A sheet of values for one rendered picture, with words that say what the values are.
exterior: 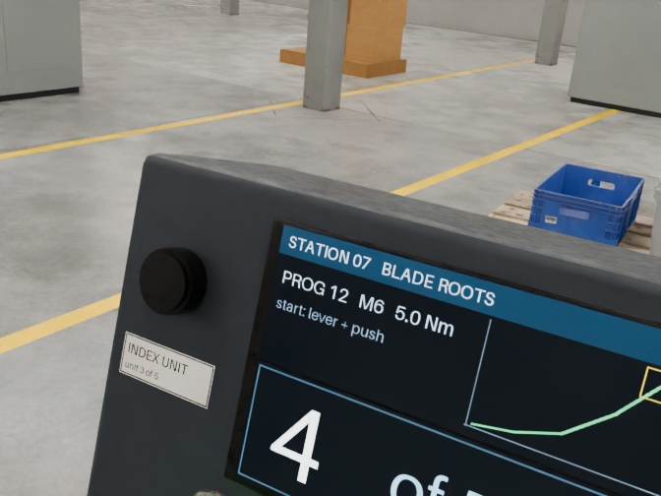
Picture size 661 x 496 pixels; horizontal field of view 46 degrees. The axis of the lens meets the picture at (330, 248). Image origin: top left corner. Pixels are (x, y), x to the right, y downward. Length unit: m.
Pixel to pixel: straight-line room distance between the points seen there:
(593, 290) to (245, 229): 0.14
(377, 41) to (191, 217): 8.23
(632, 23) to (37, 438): 6.82
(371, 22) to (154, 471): 8.29
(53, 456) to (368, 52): 6.85
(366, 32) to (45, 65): 3.47
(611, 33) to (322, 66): 2.99
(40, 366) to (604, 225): 2.38
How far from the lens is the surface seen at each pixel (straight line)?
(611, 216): 3.62
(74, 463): 2.26
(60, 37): 6.78
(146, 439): 0.36
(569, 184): 4.23
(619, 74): 8.16
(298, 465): 0.32
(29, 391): 2.59
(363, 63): 8.52
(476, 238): 0.28
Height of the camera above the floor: 1.35
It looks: 22 degrees down
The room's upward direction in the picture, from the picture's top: 5 degrees clockwise
